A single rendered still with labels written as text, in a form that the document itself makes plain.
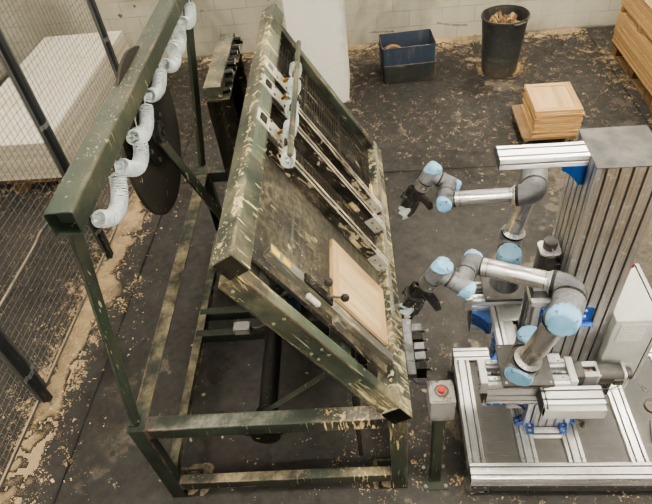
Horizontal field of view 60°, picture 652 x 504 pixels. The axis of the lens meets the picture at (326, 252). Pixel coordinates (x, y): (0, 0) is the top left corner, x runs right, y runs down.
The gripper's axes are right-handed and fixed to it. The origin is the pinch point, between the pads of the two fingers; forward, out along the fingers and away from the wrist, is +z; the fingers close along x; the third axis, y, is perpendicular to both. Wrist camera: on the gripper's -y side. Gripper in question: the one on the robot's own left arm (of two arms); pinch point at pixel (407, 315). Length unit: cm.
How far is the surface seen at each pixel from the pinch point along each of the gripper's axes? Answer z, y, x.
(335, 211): 15, 31, -69
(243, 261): -23, 77, 20
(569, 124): 21, -192, -309
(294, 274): 2, 51, -4
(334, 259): 21, 27, -41
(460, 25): 62, -132, -558
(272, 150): -8, 73, -67
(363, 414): 60, -8, 15
